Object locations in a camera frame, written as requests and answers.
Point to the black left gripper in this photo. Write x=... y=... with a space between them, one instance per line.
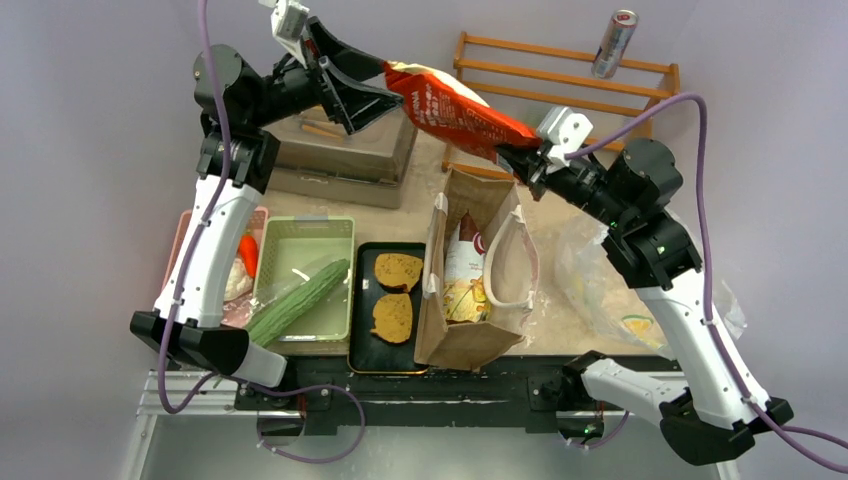
x=349 y=102

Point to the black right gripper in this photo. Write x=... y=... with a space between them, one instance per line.
x=536 y=171

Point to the red cassava chips packet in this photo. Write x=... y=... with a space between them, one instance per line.
x=439 y=104

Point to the brown paper bag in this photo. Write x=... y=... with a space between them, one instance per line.
x=508 y=278

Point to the clear plastic grocery bag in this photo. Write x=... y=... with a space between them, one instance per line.
x=599 y=294

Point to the snack packet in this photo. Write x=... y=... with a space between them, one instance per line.
x=464 y=272

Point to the brown bread piece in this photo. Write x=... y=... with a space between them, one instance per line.
x=396 y=271
x=393 y=318

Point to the orange carrot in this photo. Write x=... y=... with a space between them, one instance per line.
x=248 y=251

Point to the white cauliflower piece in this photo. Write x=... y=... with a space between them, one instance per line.
x=239 y=282

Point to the green bumpy cucumber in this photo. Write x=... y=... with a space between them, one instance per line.
x=272 y=313

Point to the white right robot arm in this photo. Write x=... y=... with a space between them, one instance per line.
x=716 y=416

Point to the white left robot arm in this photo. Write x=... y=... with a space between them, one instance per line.
x=236 y=161

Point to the orange wooden rack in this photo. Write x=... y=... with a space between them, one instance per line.
x=524 y=81

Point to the brown translucent storage box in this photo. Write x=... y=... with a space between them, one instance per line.
x=317 y=158

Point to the silver drink can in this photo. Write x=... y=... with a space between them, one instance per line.
x=620 y=29

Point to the green plastic basket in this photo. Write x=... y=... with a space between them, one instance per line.
x=293 y=250

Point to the black tray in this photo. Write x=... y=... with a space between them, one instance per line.
x=368 y=353

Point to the pink plastic basket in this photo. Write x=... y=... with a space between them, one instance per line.
x=255 y=227

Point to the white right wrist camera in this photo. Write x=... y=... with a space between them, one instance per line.
x=563 y=131

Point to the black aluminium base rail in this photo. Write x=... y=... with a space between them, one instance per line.
x=503 y=423

